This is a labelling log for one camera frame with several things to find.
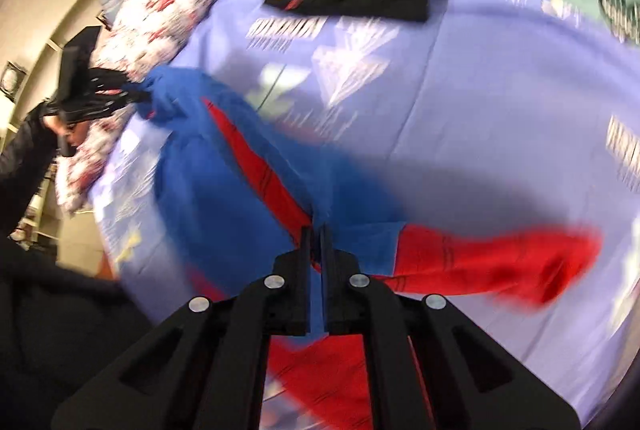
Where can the purple printed bedsheet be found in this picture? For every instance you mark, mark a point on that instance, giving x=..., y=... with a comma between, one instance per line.
x=475, y=110

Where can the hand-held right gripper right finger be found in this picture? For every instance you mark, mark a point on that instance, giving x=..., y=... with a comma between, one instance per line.
x=340, y=290

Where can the small framed wall picture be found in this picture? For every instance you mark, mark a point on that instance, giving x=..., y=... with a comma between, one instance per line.
x=11, y=80

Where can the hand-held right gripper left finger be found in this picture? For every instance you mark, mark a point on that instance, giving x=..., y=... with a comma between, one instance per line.
x=295, y=290

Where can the person's left forearm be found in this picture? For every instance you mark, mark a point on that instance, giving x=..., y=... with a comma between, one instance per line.
x=25, y=160

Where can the white shelf unit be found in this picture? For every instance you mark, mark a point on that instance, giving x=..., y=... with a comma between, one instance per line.
x=37, y=210

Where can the person's dark clothing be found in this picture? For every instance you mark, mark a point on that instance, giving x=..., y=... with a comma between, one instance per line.
x=60, y=340

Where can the blue and red pants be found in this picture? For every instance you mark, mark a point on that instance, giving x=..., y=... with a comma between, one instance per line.
x=220, y=210

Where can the person's left hand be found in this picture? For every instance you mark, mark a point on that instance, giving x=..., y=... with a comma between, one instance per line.
x=67, y=130

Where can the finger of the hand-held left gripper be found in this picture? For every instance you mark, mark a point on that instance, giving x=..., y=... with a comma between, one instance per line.
x=112, y=77
x=117, y=102

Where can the red floral pillow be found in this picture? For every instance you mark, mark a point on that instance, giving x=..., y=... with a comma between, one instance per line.
x=160, y=10

